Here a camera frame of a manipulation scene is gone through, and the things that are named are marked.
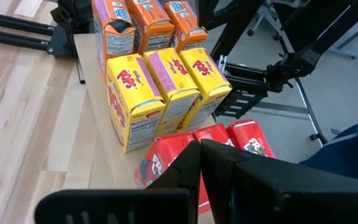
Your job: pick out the red Froot Loops cereal box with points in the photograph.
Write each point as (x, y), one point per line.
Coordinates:
(214, 133)
(162, 155)
(250, 137)

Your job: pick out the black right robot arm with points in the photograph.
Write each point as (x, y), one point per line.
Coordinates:
(73, 14)

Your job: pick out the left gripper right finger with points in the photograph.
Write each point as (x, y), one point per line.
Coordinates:
(291, 196)

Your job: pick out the orange Frosted Mini-Wheats box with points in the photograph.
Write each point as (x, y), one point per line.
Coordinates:
(188, 28)
(154, 28)
(113, 40)

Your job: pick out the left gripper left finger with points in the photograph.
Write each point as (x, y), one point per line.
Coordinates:
(120, 208)

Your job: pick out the yellow Corn Pops cereal box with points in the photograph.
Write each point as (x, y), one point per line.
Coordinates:
(207, 74)
(132, 102)
(172, 77)

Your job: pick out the person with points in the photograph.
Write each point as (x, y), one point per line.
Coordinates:
(353, 149)

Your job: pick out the grey office chair base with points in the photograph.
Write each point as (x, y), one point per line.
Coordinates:
(266, 18)

